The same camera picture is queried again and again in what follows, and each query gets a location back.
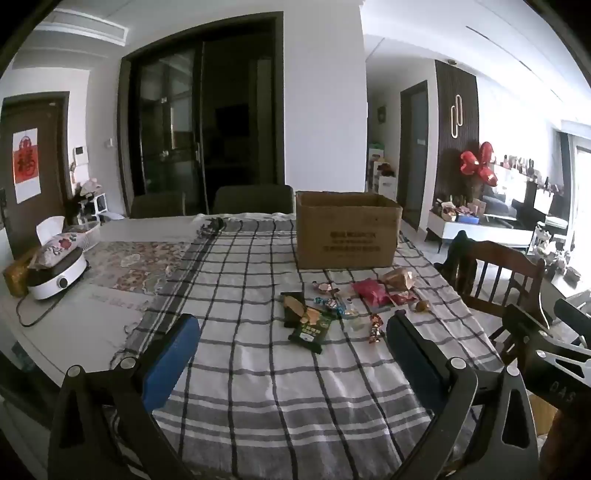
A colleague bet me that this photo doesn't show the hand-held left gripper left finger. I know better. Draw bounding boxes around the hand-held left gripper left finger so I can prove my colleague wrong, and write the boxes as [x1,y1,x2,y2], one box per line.
[48,313,202,480]

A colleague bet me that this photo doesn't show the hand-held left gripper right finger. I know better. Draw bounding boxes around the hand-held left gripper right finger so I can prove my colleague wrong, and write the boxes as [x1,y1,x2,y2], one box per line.
[386,310,542,480]

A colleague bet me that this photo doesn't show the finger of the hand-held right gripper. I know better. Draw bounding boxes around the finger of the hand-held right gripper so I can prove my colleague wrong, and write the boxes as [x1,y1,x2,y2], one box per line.
[553,298,591,347]
[501,304,557,367]

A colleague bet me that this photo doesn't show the red snack packet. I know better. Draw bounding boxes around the red snack packet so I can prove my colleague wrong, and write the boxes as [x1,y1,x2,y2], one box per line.
[352,278,394,309]

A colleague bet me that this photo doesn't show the brown snack packet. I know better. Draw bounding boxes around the brown snack packet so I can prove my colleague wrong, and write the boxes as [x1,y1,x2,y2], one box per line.
[381,268,417,293]

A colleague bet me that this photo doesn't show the green snack packet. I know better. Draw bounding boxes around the green snack packet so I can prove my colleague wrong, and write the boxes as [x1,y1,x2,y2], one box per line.
[281,291,334,354]

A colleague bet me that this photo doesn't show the brown cardboard box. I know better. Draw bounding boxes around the brown cardboard box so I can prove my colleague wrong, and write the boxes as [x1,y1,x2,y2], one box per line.
[295,191,404,270]

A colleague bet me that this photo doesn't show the person's right forearm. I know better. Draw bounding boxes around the person's right forearm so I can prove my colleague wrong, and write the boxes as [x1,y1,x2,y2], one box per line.
[539,406,591,480]

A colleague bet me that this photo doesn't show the brown wooden chair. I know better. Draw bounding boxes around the brown wooden chair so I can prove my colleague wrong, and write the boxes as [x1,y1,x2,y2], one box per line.
[442,231,549,354]

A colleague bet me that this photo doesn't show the dark cloth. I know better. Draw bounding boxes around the dark cloth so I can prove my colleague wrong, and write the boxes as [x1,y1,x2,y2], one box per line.
[435,230,477,280]

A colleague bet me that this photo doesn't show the floral table mat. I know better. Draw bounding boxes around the floral table mat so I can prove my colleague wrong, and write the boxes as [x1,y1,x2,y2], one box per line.
[84,240,193,295]

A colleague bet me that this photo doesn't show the grey plaid tablecloth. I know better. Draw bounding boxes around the grey plaid tablecloth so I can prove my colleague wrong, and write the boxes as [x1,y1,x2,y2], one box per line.
[108,212,506,480]

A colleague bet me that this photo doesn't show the white tv cabinet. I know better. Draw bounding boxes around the white tv cabinet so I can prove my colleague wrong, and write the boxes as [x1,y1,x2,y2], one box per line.
[425,209,537,254]

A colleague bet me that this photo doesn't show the television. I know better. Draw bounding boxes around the television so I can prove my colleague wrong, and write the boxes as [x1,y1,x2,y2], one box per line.
[480,170,557,228]

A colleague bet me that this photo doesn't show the white electric cooker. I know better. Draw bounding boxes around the white electric cooker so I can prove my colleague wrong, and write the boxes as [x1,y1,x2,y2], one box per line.
[26,250,90,302]

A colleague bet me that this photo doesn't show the dark green chair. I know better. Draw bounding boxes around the dark green chair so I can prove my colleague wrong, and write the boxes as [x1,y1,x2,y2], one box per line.
[130,191,186,219]
[213,185,295,216]

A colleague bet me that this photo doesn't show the floral pouch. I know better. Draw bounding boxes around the floral pouch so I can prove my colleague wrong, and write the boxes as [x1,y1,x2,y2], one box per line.
[28,232,85,270]

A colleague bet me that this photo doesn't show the red flower decoration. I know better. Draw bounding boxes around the red flower decoration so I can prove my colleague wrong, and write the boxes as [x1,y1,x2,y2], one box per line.
[459,141,500,187]

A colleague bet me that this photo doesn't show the white small shelf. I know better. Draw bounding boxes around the white small shelf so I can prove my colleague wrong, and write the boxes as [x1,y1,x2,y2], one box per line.
[80,194,110,223]

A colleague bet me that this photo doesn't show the brown paper box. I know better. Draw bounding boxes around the brown paper box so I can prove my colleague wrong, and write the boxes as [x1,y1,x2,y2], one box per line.
[2,258,34,298]

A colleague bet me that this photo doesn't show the white storage drawers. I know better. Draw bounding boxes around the white storage drawers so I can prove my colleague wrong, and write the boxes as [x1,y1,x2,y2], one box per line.
[368,147,399,202]

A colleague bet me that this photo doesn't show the brown entrance door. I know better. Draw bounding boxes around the brown entrance door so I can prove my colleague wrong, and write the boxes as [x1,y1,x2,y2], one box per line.
[0,91,71,260]

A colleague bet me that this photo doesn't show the dark interior door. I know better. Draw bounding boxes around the dark interior door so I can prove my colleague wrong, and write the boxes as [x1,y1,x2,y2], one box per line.
[399,80,430,232]

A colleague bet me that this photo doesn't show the dark glass sliding door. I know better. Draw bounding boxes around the dark glass sliding door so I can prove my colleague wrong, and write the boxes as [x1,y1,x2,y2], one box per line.
[117,12,286,219]

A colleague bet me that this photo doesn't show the red paper poster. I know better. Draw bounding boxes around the red paper poster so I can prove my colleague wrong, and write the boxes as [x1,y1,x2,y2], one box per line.
[12,128,42,204]

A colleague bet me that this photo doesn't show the ceiling air vent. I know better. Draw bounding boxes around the ceiling air vent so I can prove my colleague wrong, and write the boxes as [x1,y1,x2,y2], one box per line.
[33,11,130,47]

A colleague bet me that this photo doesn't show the white wire basket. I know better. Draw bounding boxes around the white wire basket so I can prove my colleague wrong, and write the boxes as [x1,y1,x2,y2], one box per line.
[68,221,102,253]

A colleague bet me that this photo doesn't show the white wall ornament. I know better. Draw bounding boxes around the white wall ornament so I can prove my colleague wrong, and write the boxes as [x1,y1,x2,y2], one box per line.
[450,94,467,138]

